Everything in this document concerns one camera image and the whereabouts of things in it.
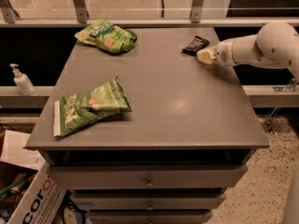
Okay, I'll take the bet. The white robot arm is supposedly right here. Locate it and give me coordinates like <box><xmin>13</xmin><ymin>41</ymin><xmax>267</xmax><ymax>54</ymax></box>
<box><xmin>197</xmin><ymin>22</ymin><xmax>299</xmax><ymax>224</ymax></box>

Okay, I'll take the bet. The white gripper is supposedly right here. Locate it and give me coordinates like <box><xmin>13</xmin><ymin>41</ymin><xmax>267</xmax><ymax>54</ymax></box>
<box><xmin>196</xmin><ymin>38</ymin><xmax>235</xmax><ymax>66</ymax></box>

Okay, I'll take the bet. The metal drawer knob middle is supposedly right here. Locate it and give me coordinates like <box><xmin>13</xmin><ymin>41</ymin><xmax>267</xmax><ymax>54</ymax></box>
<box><xmin>146</xmin><ymin>203</ymin><xmax>154</xmax><ymax>211</ymax></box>

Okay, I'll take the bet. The grey drawer cabinet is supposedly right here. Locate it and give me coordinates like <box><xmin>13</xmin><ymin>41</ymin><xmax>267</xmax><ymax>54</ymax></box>
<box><xmin>27</xmin><ymin>28</ymin><xmax>268</xmax><ymax>224</ymax></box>

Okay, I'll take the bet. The metal drawer knob top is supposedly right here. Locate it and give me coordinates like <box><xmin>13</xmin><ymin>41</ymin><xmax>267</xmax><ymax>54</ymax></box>
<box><xmin>144</xmin><ymin>178</ymin><xmax>154</xmax><ymax>188</ymax></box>

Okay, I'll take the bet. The white pump sanitizer bottle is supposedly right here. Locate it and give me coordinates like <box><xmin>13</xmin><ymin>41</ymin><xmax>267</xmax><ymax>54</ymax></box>
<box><xmin>10</xmin><ymin>63</ymin><xmax>36</xmax><ymax>96</ymax></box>

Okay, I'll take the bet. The white cardboard box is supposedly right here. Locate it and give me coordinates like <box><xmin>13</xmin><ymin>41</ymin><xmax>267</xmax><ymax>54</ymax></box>
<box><xmin>0</xmin><ymin>130</ymin><xmax>65</xmax><ymax>224</ymax></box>

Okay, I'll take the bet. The green rice chip bag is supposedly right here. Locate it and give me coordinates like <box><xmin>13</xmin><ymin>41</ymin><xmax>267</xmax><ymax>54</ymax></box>
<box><xmin>75</xmin><ymin>19</ymin><xmax>137</xmax><ymax>54</ymax></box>

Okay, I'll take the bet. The metal drawer knob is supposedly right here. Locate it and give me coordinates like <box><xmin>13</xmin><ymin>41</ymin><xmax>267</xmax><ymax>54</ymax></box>
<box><xmin>144</xmin><ymin>178</ymin><xmax>154</xmax><ymax>188</ymax></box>
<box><xmin>146</xmin><ymin>203</ymin><xmax>154</xmax><ymax>211</ymax></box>

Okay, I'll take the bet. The black rxbar chocolate bar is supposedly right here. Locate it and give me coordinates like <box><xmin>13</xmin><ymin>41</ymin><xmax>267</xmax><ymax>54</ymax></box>
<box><xmin>182</xmin><ymin>35</ymin><xmax>209</xmax><ymax>55</ymax></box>

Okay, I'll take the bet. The green snack bag front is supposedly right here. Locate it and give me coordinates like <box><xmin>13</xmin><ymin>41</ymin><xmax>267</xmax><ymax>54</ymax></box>
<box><xmin>53</xmin><ymin>77</ymin><xmax>132</xmax><ymax>137</ymax></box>

